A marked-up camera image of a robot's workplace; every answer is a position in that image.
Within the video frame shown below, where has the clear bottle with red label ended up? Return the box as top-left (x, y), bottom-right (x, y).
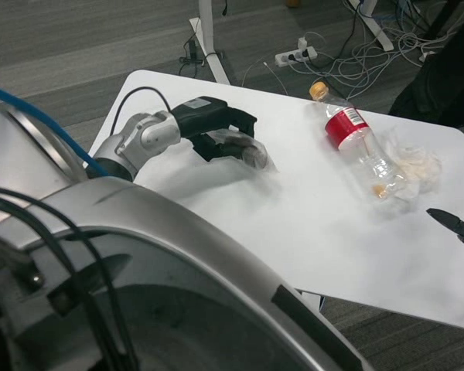
top-left (308, 80), bottom-right (409, 202)

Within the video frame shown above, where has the white power strip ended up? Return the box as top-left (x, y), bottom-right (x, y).
top-left (274, 36), bottom-right (318, 68)

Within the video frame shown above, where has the tangle of white floor cables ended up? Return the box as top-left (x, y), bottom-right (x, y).
top-left (239, 0), bottom-right (438, 102)

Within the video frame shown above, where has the silver robot chest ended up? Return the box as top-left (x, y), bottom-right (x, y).
top-left (0, 104), bottom-right (372, 371)

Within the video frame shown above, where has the crumpled clear plastic wrapper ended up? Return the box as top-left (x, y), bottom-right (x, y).
top-left (378, 129), bottom-right (444, 206)

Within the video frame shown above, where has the blue cable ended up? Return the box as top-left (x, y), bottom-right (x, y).
top-left (0, 78), bottom-right (111, 181)

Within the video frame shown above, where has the black chest cable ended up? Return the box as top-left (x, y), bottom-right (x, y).
top-left (0, 185), bottom-right (137, 371)
top-left (0, 196), bottom-right (117, 371)

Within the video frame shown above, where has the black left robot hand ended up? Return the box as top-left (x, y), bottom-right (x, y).
top-left (171, 96), bottom-right (270, 169)

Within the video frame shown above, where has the white table leg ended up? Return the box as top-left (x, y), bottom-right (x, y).
top-left (299, 290), bottom-right (328, 312)

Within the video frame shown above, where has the grey desk with black legs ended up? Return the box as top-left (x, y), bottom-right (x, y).
top-left (421, 0), bottom-right (464, 40)

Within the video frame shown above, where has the black power adapter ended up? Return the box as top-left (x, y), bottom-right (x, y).
top-left (177, 37), bottom-right (204, 67)

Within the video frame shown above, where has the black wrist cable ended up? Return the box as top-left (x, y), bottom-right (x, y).
top-left (111, 87), bottom-right (173, 136)

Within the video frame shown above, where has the brown snack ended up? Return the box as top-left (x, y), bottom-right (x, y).
top-left (215, 129), bottom-right (280, 174)

